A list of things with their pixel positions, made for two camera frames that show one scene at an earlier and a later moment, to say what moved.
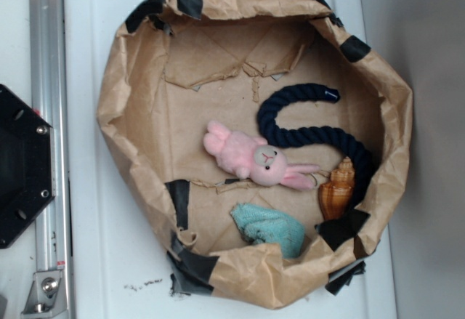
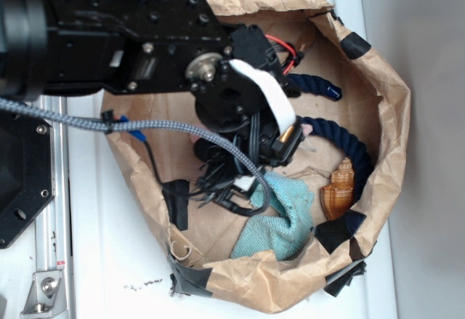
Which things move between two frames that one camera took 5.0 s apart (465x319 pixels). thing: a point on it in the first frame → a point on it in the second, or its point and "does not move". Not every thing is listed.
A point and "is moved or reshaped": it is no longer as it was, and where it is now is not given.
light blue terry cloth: x=265 y=226 is moved or reshaped
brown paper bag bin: x=259 y=135 does not move
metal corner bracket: x=46 y=298 does not move
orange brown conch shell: x=334 y=195 does not move
